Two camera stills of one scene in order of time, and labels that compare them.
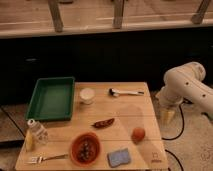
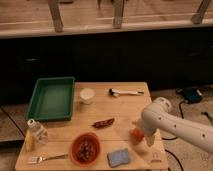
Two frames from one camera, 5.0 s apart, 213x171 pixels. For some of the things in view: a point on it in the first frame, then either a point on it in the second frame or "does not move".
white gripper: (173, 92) to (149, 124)
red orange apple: (137, 135) does not move
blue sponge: (118, 157) does not move
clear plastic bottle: (39, 133) does not move
